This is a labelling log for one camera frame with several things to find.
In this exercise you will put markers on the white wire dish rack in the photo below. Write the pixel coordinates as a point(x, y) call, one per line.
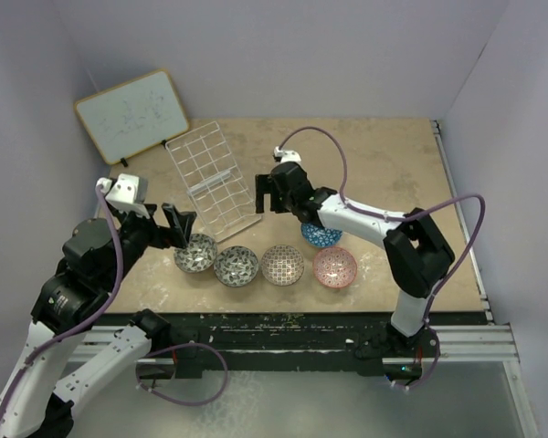
point(213, 182)

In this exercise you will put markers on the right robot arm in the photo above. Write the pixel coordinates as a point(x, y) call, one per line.
point(418, 254)

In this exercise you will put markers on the grey leaf bowl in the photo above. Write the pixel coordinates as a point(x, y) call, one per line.
point(236, 266)
point(198, 256)

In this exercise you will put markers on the yellow framed whiteboard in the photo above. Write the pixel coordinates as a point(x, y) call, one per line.
point(133, 117)

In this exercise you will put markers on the brown patterned bowl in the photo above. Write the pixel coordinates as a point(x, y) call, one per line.
point(282, 265)

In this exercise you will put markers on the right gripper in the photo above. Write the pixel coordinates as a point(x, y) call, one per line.
point(267, 185)

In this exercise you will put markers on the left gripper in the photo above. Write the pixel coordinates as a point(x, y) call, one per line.
point(179, 222)

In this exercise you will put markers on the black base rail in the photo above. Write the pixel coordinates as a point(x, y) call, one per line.
point(359, 342)

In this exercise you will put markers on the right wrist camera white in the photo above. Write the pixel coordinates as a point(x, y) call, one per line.
point(282, 155)

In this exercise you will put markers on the red patterned bowl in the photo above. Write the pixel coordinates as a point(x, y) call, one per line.
point(334, 267)

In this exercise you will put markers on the grey leaf bowl left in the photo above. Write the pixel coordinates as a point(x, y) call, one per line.
point(198, 256)

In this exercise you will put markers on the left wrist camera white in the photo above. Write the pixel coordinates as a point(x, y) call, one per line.
point(126, 193)

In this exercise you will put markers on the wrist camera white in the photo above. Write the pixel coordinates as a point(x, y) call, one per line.
point(126, 193)
point(282, 155)

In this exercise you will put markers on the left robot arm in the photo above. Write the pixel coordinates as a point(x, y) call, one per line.
point(37, 401)

